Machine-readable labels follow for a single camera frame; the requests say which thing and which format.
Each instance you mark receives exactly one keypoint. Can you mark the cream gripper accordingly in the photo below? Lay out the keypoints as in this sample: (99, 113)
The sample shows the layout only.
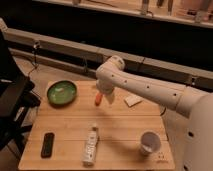
(110, 97)

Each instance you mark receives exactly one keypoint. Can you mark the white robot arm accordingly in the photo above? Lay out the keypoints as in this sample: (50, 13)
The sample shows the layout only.
(192, 103)

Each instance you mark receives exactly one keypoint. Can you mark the white sponge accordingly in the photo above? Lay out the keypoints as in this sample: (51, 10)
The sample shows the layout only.
(132, 100)

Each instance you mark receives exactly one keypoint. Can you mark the green bowl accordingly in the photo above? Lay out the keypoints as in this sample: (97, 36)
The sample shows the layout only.
(62, 93)

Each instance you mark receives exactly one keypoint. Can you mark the white plastic bottle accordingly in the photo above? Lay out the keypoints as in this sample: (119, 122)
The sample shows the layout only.
(91, 146)

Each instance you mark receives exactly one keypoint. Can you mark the white paper cup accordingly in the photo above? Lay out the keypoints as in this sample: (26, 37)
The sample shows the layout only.
(149, 143)

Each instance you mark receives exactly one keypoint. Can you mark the black remote control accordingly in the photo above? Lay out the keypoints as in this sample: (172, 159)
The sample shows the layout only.
(47, 145)

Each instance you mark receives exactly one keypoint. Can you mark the black chair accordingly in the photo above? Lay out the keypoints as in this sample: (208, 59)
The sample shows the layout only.
(15, 99)

